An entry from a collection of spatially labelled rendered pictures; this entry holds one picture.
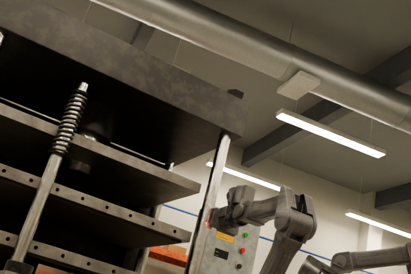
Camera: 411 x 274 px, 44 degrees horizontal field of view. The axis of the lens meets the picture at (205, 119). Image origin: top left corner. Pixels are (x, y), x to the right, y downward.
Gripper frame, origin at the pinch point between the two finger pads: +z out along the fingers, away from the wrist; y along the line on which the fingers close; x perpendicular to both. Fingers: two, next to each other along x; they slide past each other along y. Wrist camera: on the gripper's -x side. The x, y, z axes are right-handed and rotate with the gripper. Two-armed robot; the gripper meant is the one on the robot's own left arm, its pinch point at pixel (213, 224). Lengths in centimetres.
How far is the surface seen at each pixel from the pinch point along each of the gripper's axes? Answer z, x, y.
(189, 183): 67, -35, -13
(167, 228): 65, -9, -7
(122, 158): 65, -34, 23
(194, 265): 59, 4, -22
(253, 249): 73, -16, -58
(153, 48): 429, -324, -51
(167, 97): 52, -66, 14
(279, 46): 232, -267, -136
